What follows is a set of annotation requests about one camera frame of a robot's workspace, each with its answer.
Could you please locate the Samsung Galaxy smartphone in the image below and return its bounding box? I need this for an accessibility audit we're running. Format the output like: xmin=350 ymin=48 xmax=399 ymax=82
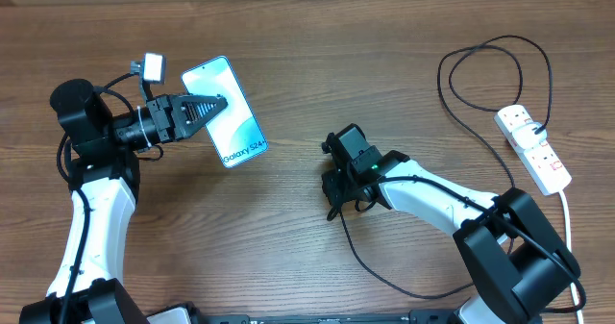
xmin=181 ymin=56 xmax=268 ymax=168

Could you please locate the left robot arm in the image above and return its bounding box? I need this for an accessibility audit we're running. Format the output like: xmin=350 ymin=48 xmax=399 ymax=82
xmin=19 ymin=79 xmax=228 ymax=323

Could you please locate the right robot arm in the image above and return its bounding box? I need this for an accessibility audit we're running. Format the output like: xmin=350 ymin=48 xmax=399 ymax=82
xmin=321 ymin=124 xmax=586 ymax=323

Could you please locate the white charger plug adapter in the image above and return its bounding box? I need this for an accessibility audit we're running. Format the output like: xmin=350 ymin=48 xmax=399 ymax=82
xmin=511 ymin=122 xmax=547 ymax=152

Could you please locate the white power strip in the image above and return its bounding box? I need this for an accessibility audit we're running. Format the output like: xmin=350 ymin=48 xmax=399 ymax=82
xmin=494 ymin=105 xmax=572 ymax=196

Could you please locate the white power strip cord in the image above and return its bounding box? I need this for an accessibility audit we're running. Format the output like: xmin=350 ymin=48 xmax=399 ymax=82
xmin=556 ymin=188 xmax=585 ymax=324

